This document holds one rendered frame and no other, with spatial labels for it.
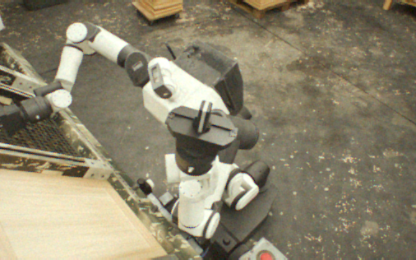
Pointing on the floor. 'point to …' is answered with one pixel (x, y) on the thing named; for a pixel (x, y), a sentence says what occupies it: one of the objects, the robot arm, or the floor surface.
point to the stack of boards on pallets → (264, 6)
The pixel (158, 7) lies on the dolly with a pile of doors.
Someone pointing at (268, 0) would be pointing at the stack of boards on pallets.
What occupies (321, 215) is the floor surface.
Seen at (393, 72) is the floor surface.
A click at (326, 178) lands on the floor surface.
